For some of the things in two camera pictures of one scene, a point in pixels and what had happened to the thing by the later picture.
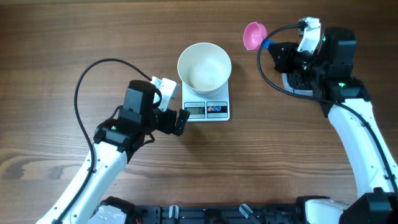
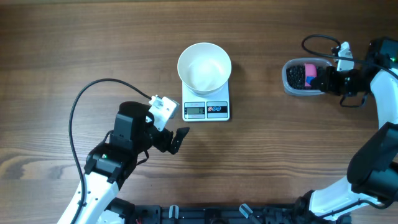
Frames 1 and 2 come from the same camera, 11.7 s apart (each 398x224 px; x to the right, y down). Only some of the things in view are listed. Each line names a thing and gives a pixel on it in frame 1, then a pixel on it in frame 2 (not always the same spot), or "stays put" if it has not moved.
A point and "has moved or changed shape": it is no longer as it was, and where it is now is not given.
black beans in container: x=296 y=81 stays put
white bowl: x=204 y=69 stays put
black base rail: x=246 y=213 stays put
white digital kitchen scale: x=202 y=109 stays put
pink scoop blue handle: x=254 y=34 has moved or changed shape
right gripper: x=283 y=61 to x=328 y=86
